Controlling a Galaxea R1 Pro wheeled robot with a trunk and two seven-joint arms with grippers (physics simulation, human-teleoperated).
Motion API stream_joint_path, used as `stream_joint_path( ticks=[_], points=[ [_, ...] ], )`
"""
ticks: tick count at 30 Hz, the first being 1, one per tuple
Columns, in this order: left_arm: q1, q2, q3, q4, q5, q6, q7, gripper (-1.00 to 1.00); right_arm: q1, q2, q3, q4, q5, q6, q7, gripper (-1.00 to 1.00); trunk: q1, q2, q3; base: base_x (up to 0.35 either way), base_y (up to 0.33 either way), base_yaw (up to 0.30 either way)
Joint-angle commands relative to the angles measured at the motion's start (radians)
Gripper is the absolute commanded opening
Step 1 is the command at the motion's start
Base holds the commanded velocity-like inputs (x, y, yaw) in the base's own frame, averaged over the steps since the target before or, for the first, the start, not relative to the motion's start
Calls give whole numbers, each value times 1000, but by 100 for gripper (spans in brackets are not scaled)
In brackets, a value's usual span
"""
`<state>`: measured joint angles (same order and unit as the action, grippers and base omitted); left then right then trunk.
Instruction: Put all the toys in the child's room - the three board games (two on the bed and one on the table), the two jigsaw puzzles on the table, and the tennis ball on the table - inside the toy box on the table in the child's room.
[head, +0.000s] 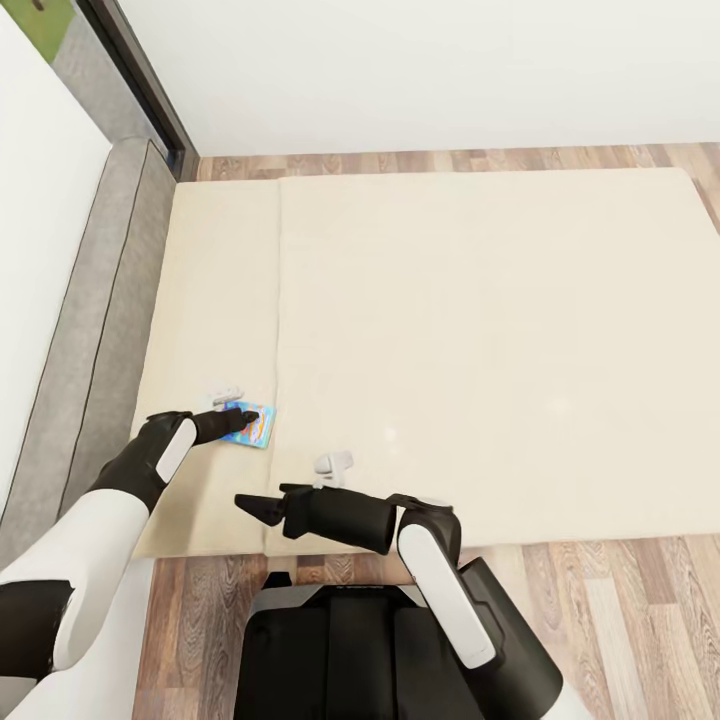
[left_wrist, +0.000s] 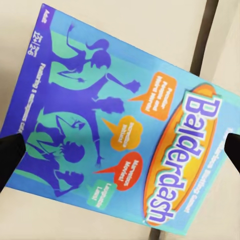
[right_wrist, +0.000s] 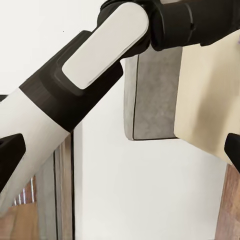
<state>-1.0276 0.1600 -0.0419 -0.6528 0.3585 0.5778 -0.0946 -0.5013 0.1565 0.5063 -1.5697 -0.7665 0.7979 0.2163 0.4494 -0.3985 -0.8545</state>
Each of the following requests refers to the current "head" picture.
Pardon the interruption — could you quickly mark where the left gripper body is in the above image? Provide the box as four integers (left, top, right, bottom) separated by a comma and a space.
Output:
202, 407, 246, 443

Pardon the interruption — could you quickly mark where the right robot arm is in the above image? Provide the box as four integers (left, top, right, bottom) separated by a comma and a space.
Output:
233, 451, 594, 720

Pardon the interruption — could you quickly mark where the board game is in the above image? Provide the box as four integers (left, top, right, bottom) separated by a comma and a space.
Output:
221, 400, 277, 448

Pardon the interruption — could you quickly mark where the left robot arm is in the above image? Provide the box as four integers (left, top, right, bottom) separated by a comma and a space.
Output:
0, 385, 259, 720

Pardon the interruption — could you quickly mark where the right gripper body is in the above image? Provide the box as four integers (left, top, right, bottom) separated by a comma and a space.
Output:
282, 484, 365, 546

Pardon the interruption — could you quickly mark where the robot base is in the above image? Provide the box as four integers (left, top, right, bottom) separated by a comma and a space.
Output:
234, 572, 483, 720

